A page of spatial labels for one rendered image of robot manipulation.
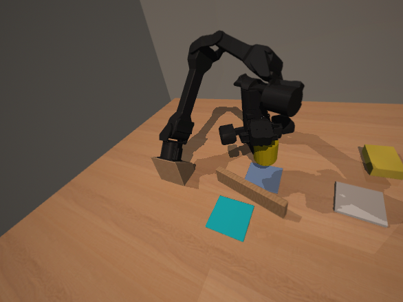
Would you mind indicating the long wooden bar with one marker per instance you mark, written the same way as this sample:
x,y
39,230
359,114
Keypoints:
x,y
262,197

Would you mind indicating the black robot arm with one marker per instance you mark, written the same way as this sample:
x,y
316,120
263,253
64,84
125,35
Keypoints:
x,y
279,96

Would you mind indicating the yellow flat pad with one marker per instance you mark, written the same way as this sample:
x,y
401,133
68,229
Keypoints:
x,y
382,161

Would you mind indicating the yellow cup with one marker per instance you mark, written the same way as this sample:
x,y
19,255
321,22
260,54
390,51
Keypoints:
x,y
266,155

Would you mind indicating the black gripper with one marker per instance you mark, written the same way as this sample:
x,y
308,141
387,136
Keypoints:
x,y
228,133

